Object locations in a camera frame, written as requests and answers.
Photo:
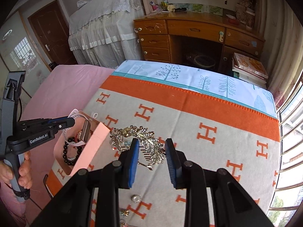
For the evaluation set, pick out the stack of books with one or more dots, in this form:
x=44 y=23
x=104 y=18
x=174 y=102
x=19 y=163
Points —
x=249 y=70

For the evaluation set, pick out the frosted glass wardrobe door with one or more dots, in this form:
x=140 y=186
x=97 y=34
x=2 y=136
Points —
x=19 y=54

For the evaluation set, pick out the beige curtain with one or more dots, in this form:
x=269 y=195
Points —
x=282 y=51

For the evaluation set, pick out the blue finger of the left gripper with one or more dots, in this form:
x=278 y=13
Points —
x=60 y=123

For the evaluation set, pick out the flower crystal brooch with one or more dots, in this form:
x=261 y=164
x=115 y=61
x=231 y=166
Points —
x=124 y=213

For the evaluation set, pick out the white lace covered piano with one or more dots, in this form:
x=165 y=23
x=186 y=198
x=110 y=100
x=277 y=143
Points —
x=102 y=32

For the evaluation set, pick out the pink jewelry tray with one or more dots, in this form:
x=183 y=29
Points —
x=68 y=160

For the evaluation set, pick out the brown wooden door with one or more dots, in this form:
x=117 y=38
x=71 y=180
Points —
x=52 y=32

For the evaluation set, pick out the wooden desk with drawers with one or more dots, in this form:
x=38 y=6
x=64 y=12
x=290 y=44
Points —
x=196 y=39

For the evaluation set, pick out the window security grille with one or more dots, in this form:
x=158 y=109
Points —
x=287 y=197

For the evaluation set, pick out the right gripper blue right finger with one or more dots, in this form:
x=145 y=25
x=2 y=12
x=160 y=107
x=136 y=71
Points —
x=172 y=161

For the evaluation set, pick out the orange H pattern blanket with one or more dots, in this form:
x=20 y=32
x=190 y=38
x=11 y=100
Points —
x=211 y=132

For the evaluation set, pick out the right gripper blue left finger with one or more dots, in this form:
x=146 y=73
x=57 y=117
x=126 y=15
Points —
x=133 y=155

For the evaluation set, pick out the light blue printed sheet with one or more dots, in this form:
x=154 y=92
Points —
x=201 y=81

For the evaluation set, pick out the pink smart watch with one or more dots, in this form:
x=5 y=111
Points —
x=82 y=133

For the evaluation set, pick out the person left hand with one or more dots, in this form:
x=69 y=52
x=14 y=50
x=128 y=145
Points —
x=25 y=180

